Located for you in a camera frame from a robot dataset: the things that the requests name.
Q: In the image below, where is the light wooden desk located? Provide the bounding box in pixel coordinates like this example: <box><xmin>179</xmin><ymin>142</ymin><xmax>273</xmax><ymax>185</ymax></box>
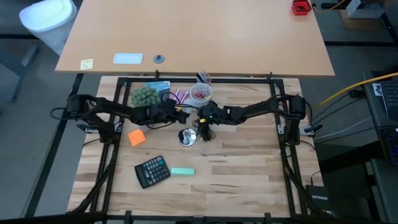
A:
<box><xmin>55</xmin><ymin>0</ymin><xmax>336</xmax><ymax>78</ymax></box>

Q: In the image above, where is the yellow cable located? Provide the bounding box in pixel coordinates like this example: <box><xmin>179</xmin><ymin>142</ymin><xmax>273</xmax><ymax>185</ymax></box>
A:
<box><xmin>312</xmin><ymin>0</ymin><xmax>346</xmax><ymax>14</ymax></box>
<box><xmin>312</xmin><ymin>72</ymin><xmax>398</xmax><ymax>110</ymax></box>

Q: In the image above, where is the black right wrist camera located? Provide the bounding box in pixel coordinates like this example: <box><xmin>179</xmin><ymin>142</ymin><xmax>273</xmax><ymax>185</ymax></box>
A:
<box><xmin>203</xmin><ymin>104</ymin><xmax>222</xmax><ymax>116</ymax></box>

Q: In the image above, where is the pink stapler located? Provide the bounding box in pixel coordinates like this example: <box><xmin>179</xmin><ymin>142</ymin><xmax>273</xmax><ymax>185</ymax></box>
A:
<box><xmin>175</xmin><ymin>88</ymin><xmax>190</xmax><ymax>106</ymax></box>

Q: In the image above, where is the black lamp power cable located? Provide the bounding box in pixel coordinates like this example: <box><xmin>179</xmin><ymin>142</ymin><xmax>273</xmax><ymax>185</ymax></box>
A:
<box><xmin>194</xmin><ymin>118</ymin><xmax>217</xmax><ymax>142</ymax></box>

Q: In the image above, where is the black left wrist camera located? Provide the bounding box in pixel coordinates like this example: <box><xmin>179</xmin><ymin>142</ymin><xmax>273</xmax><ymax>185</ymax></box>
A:
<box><xmin>157</xmin><ymin>100</ymin><xmax>177</xmax><ymax>114</ymax></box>

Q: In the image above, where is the Yellowstone book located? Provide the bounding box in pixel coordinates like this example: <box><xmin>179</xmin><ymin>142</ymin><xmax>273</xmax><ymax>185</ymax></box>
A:
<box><xmin>144</xmin><ymin>80</ymin><xmax>172</xmax><ymax>102</ymax></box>

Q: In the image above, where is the white plastic card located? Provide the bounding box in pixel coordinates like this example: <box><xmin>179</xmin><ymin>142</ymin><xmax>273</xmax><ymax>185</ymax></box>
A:
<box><xmin>113</xmin><ymin>52</ymin><xmax>144</xmax><ymax>65</ymax></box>

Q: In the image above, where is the white trash bin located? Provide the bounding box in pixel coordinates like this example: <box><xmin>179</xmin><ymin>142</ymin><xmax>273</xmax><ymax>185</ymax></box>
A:
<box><xmin>18</xmin><ymin>0</ymin><xmax>78</xmax><ymax>57</ymax></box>

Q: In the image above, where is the cardboard box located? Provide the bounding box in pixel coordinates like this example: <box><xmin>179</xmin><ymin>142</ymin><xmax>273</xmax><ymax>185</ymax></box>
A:
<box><xmin>338</xmin><ymin>0</ymin><xmax>387</xmax><ymax>31</ymax></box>

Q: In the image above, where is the clear cup with items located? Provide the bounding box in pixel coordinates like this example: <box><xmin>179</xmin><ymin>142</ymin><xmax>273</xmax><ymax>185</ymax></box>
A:
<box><xmin>188</xmin><ymin>82</ymin><xmax>214</xmax><ymax>108</ymax></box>

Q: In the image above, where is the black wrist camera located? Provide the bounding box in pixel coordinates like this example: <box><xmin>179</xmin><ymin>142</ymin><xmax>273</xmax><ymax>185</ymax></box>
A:
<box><xmin>157</xmin><ymin>100</ymin><xmax>177</xmax><ymax>114</ymax></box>
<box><xmin>203</xmin><ymin>104</ymin><xmax>222</xmax><ymax>116</ymax></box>

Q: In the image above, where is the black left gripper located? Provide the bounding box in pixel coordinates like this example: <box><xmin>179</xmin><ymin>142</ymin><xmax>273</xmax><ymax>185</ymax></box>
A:
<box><xmin>146</xmin><ymin>101</ymin><xmax>190</xmax><ymax>125</ymax></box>

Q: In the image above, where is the orange sticky note pad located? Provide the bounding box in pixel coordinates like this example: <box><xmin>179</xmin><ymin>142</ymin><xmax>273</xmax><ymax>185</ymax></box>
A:
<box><xmin>127</xmin><ymin>129</ymin><xmax>147</xmax><ymax>147</ymax></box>

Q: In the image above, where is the black Netgear switch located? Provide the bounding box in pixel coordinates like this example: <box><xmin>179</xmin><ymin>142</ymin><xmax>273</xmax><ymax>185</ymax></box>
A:
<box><xmin>306</xmin><ymin>185</ymin><xmax>332</xmax><ymax>215</ymax></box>

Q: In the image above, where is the clear glass marker cup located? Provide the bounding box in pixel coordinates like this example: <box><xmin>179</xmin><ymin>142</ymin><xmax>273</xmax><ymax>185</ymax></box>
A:
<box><xmin>195</xmin><ymin>71</ymin><xmax>212</xmax><ymax>85</ymax></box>

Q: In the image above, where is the red box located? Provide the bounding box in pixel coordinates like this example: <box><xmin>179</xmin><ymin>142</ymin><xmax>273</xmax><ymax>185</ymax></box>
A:
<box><xmin>291</xmin><ymin>0</ymin><xmax>312</xmax><ymax>16</ymax></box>

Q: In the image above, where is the mint green stapler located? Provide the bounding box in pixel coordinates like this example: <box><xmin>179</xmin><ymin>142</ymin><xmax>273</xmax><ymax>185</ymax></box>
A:
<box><xmin>170</xmin><ymin>167</ymin><xmax>196</xmax><ymax>177</ymax></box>

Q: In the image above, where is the green artificial potted plant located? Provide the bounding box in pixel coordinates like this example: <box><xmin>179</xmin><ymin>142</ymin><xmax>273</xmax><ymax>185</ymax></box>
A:
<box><xmin>130</xmin><ymin>86</ymin><xmax>161</xmax><ymax>108</ymax></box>

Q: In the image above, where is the black laptop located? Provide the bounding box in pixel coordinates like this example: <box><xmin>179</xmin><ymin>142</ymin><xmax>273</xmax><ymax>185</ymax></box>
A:
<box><xmin>362</xmin><ymin>71</ymin><xmax>398</xmax><ymax>123</ymax></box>

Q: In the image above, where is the black calculator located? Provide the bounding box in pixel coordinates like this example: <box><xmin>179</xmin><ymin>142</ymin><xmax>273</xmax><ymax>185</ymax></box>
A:
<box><xmin>134</xmin><ymin>155</ymin><xmax>172</xmax><ymax>190</ymax></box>

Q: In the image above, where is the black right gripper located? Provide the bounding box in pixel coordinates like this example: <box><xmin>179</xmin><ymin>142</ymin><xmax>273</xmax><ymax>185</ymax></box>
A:
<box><xmin>198</xmin><ymin>105</ymin><xmax>233</xmax><ymax>125</ymax></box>

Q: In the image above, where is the black aluminium table frame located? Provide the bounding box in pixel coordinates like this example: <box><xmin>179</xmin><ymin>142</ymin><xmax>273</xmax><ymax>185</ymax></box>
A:
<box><xmin>67</xmin><ymin>76</ymin><xmax>315</xmax><ymax>224</ymax></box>

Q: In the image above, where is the black computer tower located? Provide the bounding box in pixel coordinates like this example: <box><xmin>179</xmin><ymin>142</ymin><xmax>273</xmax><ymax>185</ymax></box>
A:
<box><xmin>371</xmin><ymin>124</ymin><xmax>398</xmax><ymax>224</ymax></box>

